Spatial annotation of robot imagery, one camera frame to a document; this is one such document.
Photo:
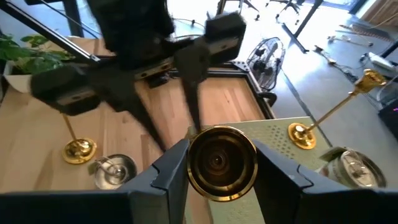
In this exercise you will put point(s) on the tall gold candlestick holder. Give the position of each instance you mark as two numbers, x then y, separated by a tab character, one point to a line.
301	137
79	152
222	161

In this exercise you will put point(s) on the silver tin candle with tag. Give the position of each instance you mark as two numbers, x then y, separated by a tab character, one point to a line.
354	169
115	172

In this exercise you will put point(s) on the pale green perforated metal shelf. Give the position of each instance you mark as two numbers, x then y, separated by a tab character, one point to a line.
273	137

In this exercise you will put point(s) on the black electronic box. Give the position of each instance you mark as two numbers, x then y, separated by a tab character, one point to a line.
388	119

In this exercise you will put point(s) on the green plant in white pot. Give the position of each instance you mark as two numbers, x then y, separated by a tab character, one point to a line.
31	59

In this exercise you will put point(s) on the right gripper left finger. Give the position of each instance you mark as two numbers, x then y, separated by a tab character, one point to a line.
124	208

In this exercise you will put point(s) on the black desk foot bar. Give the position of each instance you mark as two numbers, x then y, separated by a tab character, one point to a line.
295	37

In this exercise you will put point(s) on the black floor fan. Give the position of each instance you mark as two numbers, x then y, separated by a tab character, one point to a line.
265	62

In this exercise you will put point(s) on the white power strip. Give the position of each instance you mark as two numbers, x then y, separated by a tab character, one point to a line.
381	62

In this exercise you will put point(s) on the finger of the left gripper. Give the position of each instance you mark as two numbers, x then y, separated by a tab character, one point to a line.
224	34
65	90

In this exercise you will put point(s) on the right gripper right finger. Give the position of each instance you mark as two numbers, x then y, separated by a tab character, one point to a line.
311	205

